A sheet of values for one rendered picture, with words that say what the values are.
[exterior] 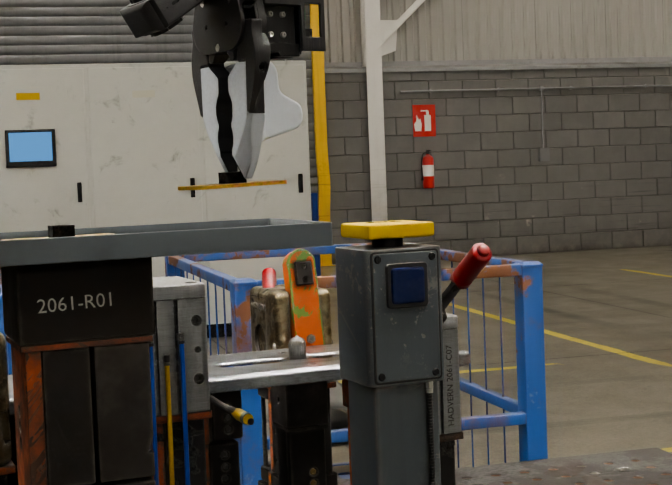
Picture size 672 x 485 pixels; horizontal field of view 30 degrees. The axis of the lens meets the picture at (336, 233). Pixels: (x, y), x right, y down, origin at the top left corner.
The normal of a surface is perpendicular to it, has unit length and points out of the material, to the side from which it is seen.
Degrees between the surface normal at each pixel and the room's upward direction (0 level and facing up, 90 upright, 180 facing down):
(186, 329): 90
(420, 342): 90
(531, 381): 90
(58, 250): 90
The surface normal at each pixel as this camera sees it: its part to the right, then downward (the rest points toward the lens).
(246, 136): -0.25, 0.43
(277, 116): 0.60, 0.00
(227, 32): -0.80, 0.07
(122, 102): 0.26, 0.04
